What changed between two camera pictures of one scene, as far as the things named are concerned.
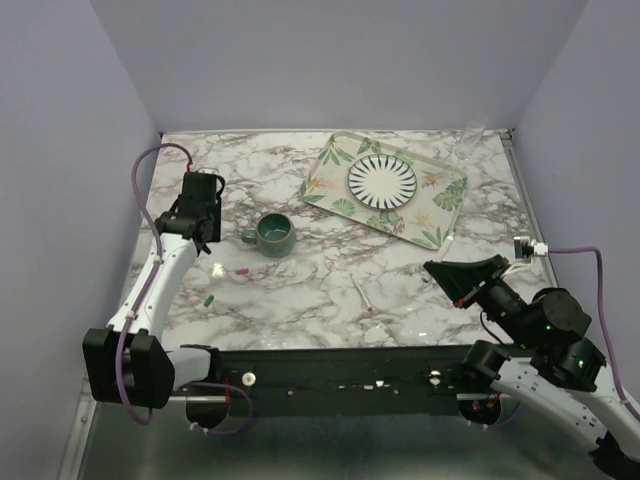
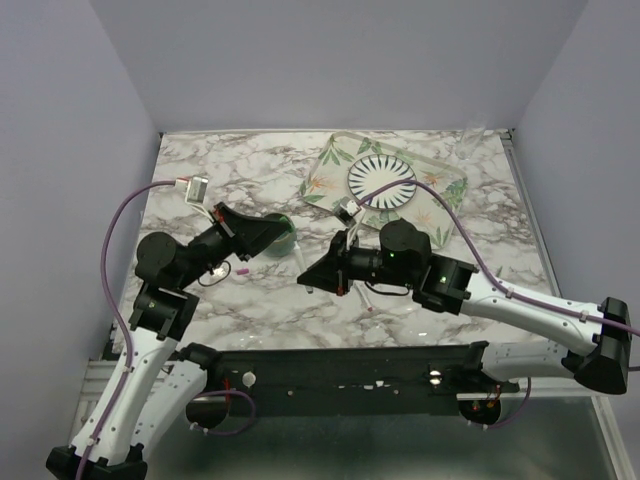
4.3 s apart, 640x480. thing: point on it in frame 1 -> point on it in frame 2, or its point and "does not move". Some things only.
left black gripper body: (216, 216) -> (216, 244)
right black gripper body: (500, 301) -> (362, 264)
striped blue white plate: (382, 181) does not move
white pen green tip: (445, 246) -> (301, 263)
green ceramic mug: (274, 233) does not move
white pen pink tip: (369, 308) does not move
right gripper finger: (459, 280) -> (329, 273)
